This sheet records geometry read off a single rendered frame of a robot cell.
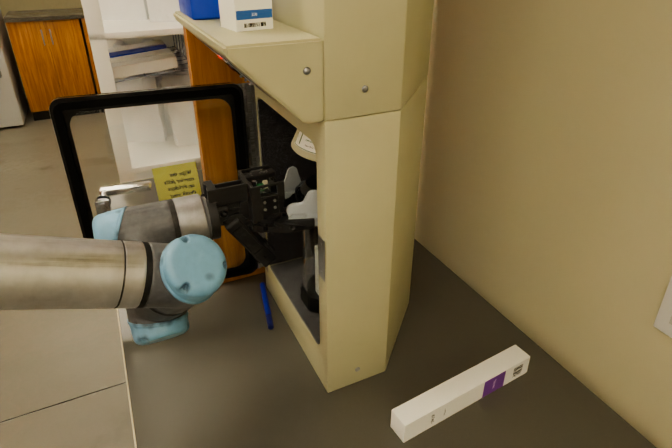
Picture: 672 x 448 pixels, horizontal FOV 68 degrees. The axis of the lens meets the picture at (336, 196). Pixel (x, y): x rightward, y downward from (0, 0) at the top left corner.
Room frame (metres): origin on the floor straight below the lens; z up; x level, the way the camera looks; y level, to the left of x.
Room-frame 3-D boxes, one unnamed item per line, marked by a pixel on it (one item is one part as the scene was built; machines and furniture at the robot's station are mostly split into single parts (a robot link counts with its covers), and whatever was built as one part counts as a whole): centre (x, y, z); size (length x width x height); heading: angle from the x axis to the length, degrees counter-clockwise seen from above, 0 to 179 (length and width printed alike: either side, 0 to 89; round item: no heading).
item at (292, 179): (0.77, 0.07, 1.24); 0.09 x 0.03 x 0.06; 140
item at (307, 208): (0.68, 0.03, 1.24); 0.09 x 0.03 x 0.06; 91
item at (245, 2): (0.66, 0.11, 1.54); 0.05 x 0.05 x 0.06; 34
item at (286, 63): (0.71, 0.13, 1.46); 0.32 x 0.11 x 0.10; 26
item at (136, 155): (0.81, 0.31, 1.19); 0.30 x 0.01 x 0.40; 110
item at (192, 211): (0.65, 0.21, 1.24); 0.08 x 0.05 x 0.08; 26
